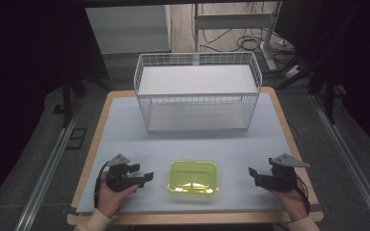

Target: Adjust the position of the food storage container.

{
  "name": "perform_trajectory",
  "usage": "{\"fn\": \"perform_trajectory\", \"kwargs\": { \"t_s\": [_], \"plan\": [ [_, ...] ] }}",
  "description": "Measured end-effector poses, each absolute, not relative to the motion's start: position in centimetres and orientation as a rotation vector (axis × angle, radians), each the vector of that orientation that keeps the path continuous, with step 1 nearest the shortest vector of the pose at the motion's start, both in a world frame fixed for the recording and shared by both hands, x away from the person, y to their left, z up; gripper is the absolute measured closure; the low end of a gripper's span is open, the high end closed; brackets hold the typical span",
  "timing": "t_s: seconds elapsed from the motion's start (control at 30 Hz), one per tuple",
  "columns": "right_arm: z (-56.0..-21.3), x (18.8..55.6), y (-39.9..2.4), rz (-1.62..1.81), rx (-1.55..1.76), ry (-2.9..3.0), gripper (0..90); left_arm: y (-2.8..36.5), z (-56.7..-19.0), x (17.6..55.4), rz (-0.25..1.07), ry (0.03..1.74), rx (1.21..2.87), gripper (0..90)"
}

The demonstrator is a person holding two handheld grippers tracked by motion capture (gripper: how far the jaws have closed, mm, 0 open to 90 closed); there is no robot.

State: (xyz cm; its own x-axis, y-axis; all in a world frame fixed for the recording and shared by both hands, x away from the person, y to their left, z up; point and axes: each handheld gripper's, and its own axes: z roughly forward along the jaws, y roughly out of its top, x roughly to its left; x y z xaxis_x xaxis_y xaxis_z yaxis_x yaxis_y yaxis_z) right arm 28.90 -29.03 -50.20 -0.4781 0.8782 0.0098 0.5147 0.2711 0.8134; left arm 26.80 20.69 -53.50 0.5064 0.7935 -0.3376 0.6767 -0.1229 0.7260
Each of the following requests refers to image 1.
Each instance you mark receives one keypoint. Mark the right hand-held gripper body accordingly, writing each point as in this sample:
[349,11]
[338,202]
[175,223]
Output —
[281,179]

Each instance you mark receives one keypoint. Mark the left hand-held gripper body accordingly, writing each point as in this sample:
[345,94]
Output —
[119,179]

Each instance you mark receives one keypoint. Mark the person's left hand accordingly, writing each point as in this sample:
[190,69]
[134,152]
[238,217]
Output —
[110,199]

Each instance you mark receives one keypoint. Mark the person's right hand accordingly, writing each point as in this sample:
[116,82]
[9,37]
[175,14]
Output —
[290,202]

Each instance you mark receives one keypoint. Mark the yellow-green plastic tray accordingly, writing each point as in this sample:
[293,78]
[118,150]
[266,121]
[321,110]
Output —
[192,178]

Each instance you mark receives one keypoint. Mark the pale blue table mat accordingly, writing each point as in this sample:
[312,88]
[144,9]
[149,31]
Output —
[186,147]

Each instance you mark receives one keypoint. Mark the black stand legs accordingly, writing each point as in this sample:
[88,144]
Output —
[329,93]
[67,96]

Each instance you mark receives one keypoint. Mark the white power strip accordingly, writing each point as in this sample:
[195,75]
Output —
[293,72]

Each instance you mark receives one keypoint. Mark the white cabinet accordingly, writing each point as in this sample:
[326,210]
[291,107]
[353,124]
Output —
[128,30]

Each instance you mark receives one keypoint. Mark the white metal stand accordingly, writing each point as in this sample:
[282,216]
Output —
[234,20]

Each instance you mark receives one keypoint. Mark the black floor bracket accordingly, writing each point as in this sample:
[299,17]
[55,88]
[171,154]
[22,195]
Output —
[76,138]

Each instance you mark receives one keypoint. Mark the aluminium floor rail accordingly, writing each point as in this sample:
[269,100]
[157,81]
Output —
[350,160]
[46,170]

